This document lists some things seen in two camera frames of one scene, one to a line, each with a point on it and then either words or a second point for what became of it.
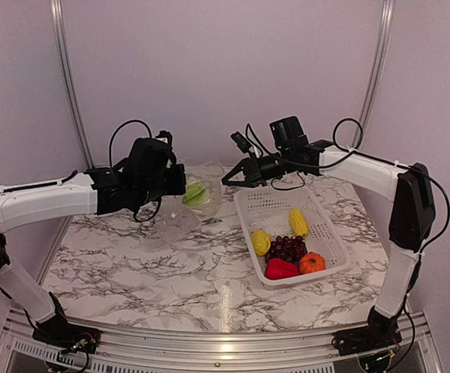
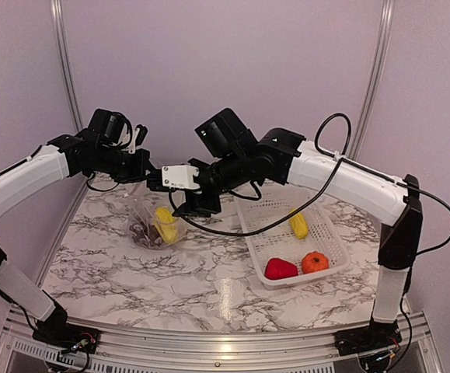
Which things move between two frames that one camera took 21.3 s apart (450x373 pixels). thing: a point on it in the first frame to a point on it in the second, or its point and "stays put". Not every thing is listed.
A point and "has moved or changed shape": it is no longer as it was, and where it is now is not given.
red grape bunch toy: [289, 248] to [146, 235]
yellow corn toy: [298, 223] stays put
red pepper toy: [277, 269] stays put
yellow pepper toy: [261, 240] to [165, 223]
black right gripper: [248, 183] to [204, 208]
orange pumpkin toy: [312, 263] stays put
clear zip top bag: [178, 222] has moved or changed shape
